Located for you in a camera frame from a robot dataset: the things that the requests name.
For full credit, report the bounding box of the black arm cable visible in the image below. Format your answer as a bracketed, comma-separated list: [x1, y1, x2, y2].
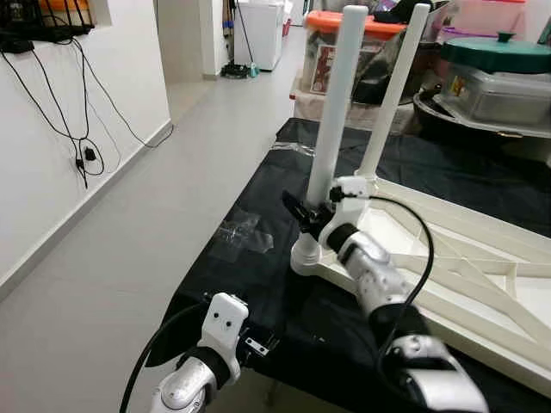
[119, 297, 212, 413]
[331, 194, 436, 379]

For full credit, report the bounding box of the pink storage box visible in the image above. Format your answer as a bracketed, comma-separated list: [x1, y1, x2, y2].
[448, 0, 528, 40]

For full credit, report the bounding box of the white threaded table leg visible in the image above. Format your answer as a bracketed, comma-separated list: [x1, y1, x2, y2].
[293, 4, 371, 259]
[357, 3, 431, 182]

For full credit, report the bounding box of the crumpled clear tape patch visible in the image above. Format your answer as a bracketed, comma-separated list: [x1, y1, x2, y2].
[215, 211, 275, 259]

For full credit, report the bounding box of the black floor mop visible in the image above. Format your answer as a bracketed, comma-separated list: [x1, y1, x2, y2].
[220, 0, 259, 80]

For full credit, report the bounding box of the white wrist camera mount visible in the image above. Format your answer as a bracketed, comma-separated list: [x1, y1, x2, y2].
[202, 293, 251, 358]
[327, 176, 375, 242]

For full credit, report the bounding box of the green round lid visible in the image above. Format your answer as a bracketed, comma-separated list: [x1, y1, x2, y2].
[439, 33, 551, 74]

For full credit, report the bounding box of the long grey wall cable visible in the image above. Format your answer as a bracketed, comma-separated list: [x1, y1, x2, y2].
[73, 39, 175, 149]

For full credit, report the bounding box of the clear plastic storage box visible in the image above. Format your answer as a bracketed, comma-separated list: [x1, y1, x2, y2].
[443, 69, 551, 130]

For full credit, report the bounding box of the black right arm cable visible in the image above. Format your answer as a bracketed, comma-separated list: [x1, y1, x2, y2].
[331, 194, 436, 379]

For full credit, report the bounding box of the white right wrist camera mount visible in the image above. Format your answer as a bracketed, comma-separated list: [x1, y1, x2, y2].
[327, 176, 375, 242]

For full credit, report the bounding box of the black shelf clutter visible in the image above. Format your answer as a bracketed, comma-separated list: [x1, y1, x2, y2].
[0, 0, 94, 54]

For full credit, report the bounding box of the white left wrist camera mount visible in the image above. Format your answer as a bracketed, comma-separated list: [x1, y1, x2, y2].
[202, 293, 251, 358]

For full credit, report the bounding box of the black round pan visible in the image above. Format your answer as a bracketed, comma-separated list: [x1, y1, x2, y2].
[413, 86, 551, 143]

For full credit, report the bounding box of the shiny black bag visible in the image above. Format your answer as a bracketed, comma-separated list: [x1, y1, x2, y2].
[353, 9, 449, 106]

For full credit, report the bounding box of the beige padded base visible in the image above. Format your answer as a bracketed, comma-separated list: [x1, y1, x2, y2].
[293, 86, 423, 130]

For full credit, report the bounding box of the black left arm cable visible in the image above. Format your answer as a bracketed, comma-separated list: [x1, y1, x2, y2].
[119, 297, 212, 413]

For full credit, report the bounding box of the black tablecloth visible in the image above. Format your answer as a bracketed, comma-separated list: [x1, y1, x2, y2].
[146, 116, 551, 413]

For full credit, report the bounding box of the white plastic table top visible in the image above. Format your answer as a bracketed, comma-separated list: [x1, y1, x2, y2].
[291, 172, 551, 397]

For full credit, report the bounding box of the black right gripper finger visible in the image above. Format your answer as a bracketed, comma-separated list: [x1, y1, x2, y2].
[282, 191, 318, 226]

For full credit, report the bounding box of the orange lid storage box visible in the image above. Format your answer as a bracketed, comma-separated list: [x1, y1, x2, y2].
[301, 10, 406, 97]

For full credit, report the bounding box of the flat clear tape patch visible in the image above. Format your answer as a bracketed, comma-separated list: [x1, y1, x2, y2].
[288, 142, 324, 156]

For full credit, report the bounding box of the white appliance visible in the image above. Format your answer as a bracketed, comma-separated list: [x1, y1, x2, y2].
[234, 0, 285, 71]

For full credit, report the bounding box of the looped grey wall cable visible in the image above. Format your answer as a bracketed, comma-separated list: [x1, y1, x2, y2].
[0, 47, 106, 188]

